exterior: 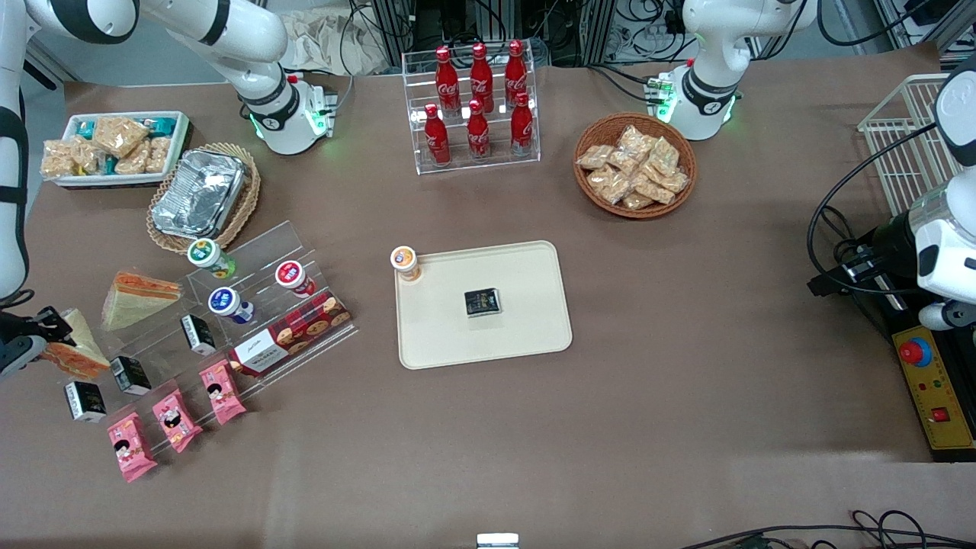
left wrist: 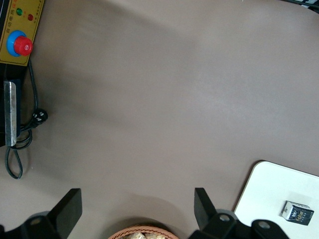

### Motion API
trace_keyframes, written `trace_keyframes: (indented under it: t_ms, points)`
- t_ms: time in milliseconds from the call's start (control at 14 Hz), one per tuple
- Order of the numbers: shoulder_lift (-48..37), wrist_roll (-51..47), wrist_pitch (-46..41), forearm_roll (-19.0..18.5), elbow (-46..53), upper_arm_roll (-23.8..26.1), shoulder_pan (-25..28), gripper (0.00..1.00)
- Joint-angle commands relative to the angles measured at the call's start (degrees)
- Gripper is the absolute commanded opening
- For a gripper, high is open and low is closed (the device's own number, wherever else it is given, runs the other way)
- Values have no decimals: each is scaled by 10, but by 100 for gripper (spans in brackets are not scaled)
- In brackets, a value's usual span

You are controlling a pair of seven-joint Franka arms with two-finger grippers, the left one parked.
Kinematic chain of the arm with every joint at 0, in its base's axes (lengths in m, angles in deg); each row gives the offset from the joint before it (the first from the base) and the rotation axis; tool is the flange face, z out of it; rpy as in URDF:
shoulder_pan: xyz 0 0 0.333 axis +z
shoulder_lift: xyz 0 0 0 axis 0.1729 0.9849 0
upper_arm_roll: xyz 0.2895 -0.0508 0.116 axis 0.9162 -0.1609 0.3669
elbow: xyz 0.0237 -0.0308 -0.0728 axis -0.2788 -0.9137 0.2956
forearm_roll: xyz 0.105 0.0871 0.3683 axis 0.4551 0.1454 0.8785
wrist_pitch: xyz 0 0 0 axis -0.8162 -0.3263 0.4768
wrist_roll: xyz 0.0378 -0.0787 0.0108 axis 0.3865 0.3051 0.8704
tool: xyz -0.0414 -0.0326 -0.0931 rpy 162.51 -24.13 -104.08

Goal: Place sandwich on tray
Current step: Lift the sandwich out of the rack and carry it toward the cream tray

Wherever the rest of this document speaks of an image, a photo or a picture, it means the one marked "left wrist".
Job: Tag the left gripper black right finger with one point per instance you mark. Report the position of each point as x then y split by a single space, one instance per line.
204 211

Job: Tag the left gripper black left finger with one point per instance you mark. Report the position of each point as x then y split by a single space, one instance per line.
67 214

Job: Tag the beige plastic serving tray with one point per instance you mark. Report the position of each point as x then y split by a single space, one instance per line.
269 194

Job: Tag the tan snack packet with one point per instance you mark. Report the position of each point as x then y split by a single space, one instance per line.
134 236
154 236

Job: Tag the round wicker basket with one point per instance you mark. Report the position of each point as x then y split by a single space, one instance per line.
143 227

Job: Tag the small black carton box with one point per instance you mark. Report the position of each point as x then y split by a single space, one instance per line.
297 214

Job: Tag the yellow black control box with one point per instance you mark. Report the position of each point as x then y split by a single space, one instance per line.
25 27

